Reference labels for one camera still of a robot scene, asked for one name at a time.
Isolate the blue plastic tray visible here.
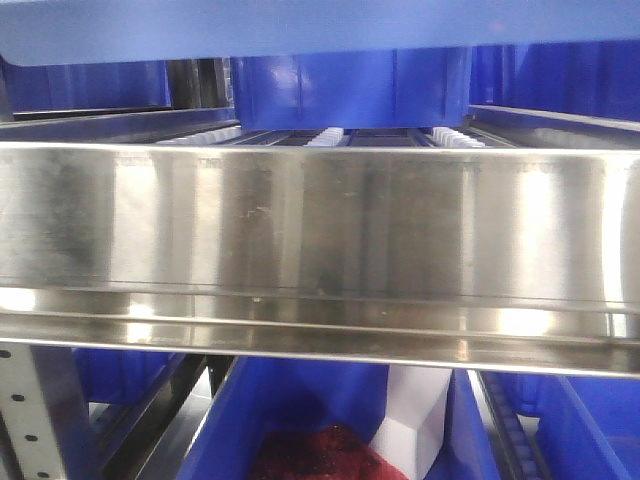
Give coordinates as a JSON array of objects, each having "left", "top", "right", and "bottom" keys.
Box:
[{"left": 1, "top": 1, "right": 639, "bottom": 66}]

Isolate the blue bin lower middle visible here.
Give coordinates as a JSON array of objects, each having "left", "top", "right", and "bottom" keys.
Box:
[{"left": 177, "top": 357, "right": 499, "bottom": 479}]

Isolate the blue bin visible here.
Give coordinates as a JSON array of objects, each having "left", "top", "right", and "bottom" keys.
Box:
[
  {"left": 177, "top": 357, "right": 499, "bottom": 479},
  {"left": 502, "top": 374, "right": 639, "bottom": 479},
  {"left": 1, "top": 60, "right": 172, "bottom": 112},
  {"left": 231, "top": 47, "right": 471, "bottom": 130},
  {"left": 72, "top": 348, "right": 174, "bottom": 405},
  {"left": 470, "top": 40, "right": 639, "bottom": 121}
]

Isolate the blue bin upper middle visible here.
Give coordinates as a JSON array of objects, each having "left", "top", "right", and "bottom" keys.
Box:
[{"left": 231, "top": 47, "right": 471, "bottom": 130}]

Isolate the blue bin upper left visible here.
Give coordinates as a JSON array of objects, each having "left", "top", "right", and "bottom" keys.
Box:
[{"left": 1, "top": 60, "right": 172, "bottom": 112}]

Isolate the blue bin lower left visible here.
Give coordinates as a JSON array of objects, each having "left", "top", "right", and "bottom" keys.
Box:
[{"left": 72, "top": 348, "right": 174, "bottom": 405}]

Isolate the blue bin upper right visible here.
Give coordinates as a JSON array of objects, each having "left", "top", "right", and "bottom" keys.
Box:
[{"left": 470, "top": 40, "right": 639, "bottom": 121}]

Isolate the blue bin lower right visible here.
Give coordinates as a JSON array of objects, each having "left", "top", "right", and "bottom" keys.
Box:
[{"left": 502, "top": 374, "right": 639, "bottom": 479}]

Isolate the stainless steel shelf rail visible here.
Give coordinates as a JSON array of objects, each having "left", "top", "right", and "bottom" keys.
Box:
[{"left": 1, "top": 143, "right": 639, "bottom": 377}]

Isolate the white perforated shelf post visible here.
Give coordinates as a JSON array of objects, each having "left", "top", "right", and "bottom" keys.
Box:
[{"left": 1, "top": 343, "right": 64, "bottom": 479}]

